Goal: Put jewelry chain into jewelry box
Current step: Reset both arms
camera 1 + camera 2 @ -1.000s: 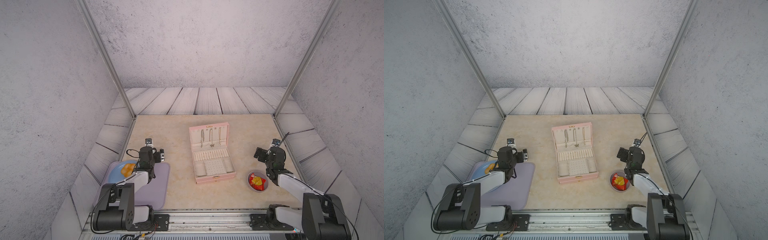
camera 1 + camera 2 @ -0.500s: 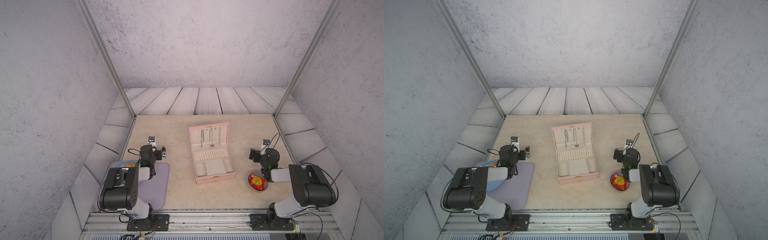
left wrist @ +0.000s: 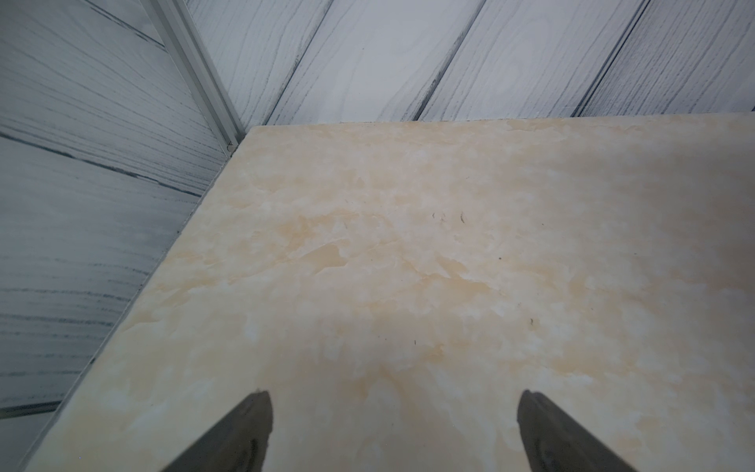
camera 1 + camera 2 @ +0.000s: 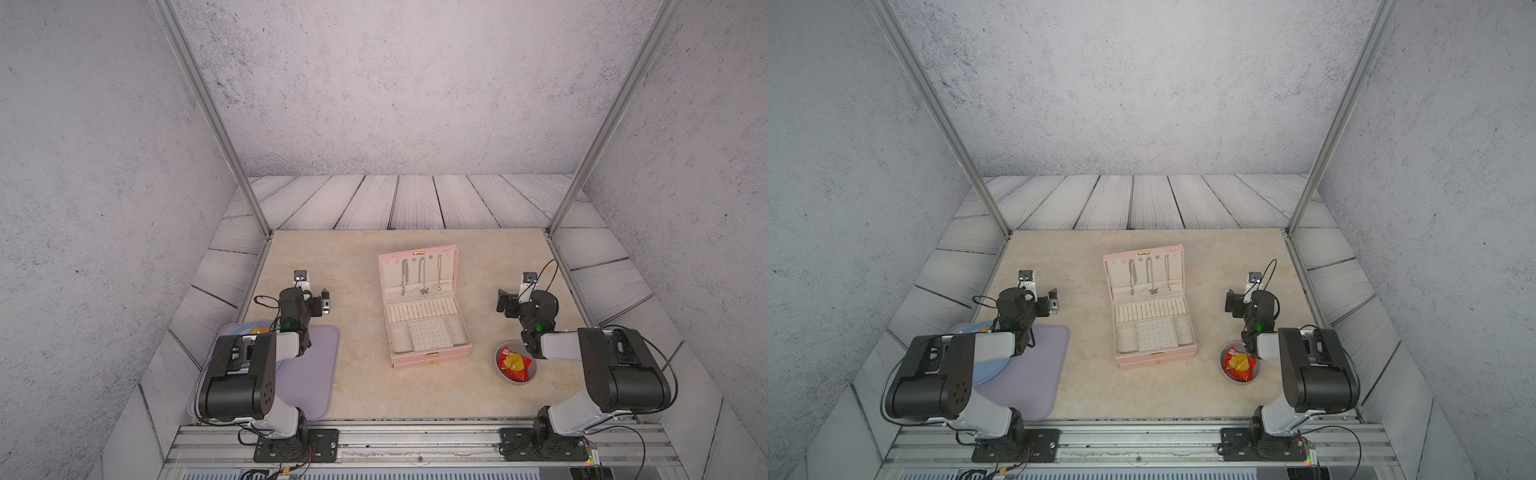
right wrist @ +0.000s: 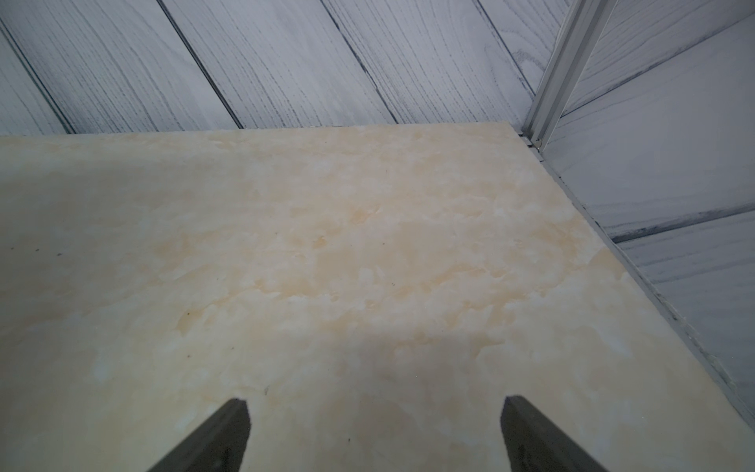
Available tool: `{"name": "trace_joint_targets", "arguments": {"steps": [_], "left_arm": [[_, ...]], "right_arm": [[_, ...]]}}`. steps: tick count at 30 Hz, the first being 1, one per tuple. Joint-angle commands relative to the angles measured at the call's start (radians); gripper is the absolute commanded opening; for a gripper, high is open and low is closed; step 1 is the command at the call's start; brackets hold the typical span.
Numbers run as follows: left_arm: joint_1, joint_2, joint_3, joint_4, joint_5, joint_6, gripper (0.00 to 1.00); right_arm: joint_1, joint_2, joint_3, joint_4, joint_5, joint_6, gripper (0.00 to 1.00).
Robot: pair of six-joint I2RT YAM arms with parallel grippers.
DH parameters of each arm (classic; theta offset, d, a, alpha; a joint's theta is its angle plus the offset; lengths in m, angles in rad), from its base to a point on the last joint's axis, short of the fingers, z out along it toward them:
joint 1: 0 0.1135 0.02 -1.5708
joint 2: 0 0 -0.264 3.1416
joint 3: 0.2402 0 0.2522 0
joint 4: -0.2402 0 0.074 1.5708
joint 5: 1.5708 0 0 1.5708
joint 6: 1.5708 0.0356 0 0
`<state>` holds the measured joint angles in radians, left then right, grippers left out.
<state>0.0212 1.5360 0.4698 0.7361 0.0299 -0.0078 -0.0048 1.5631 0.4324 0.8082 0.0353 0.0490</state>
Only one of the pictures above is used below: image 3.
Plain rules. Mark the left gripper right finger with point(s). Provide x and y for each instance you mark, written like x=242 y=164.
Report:
x=554 y=441

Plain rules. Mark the left aluminium frame post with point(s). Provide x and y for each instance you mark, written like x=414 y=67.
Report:
x=182 y=40

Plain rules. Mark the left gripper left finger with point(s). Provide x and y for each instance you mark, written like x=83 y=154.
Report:
x=237 y=442

